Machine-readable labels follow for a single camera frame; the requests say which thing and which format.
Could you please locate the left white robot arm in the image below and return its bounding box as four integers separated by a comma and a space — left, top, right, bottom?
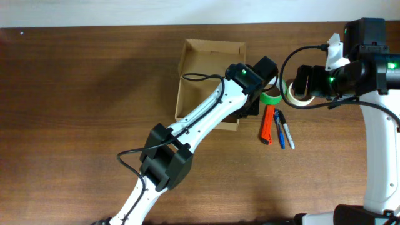
94, 56, 278, 225

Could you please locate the black silver marker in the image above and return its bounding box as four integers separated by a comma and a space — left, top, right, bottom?
278, 110, 295, 149

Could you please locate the green tape roll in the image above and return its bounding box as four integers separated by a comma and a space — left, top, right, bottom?
260, 78, 288, 105

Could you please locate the orange utility knife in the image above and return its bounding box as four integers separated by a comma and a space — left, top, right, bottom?
261, 105, 275, 145

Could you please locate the left black cable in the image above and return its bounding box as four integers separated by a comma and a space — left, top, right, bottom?
117, 72, 226, 225

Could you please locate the right black cable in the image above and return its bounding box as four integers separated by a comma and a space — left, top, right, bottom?
279, 44, 400, 132

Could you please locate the cream masking tape roll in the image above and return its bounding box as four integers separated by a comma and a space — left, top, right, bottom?
286, 83, 315, 106

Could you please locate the black cable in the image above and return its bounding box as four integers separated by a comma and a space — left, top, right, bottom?
279, 44, 400, 132
117, 72, 226, 225

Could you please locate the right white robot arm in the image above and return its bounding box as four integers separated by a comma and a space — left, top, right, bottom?
291, 18, 399, 224

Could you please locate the brown cardboard box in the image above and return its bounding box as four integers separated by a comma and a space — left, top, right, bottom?
175, 39, 246, 121

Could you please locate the blue pen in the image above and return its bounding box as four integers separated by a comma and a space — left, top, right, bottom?
274, 109, 285, 149

